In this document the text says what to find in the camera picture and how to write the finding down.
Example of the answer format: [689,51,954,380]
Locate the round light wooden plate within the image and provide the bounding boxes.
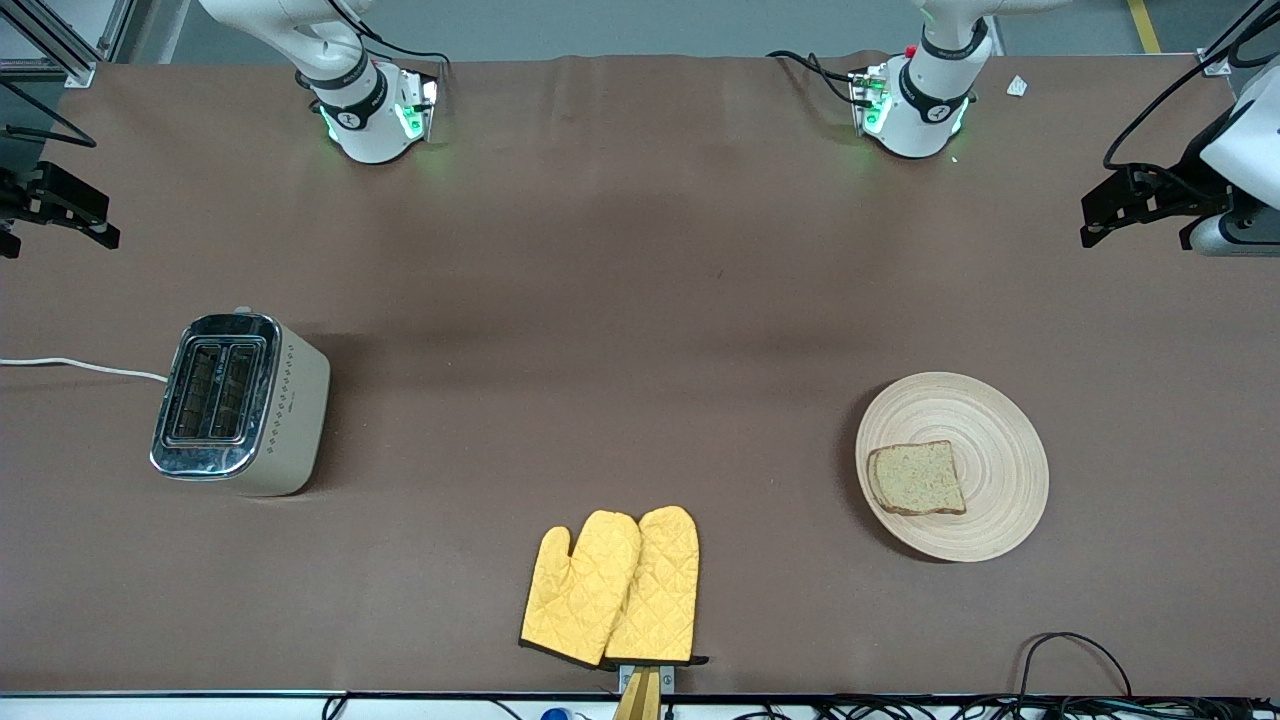
[855,372,1050,564]

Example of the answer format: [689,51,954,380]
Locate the slice of toast bread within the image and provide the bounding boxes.
[866,440,968,518]

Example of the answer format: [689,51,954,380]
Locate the cream and chrome toaster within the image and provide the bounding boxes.
[149,307,332,499]

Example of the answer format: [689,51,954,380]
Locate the yellow quilted oven mitt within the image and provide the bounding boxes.
[519,510,642,670]
[603,505,710,667]

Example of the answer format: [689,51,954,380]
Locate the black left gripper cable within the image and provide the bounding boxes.
[1103,0,1280,169]

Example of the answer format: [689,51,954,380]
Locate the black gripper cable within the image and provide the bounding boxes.
[1103,0,1280,169]
[0,78,98,149]

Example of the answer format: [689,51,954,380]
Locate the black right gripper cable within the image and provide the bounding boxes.
[0,78,98,149]

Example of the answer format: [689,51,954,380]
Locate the white toaster power cord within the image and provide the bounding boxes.
[0,356,170,384]

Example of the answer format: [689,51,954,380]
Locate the aluminium profile frame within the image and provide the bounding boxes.
[0,0,136,89]

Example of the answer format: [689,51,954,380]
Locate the black left arm base cable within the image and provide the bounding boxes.
[766,49,863,108]

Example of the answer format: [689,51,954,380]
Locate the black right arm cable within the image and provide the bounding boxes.
[325,0,453,69]

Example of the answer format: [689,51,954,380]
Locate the black looped cable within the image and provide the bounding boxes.
[1018,631,1134,701]

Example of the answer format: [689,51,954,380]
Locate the metal bracket with wooden bar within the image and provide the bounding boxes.
[611,664,676,720]

